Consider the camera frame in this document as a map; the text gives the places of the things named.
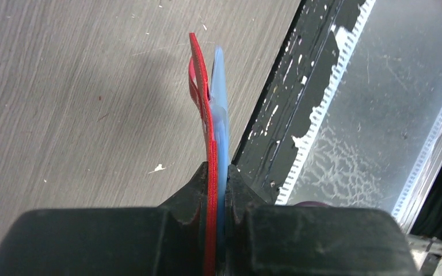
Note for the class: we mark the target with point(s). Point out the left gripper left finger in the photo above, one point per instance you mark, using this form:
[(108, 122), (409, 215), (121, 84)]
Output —
[(164, 240)]

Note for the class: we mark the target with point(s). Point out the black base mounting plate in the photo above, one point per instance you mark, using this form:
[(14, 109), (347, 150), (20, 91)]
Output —
[(294, 87)]

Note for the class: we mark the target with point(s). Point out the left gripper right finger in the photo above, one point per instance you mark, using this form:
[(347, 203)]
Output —
[(312, 239)]

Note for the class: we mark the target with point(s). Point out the red card holder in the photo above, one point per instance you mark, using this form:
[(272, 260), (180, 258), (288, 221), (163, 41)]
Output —
[(209, 93)]

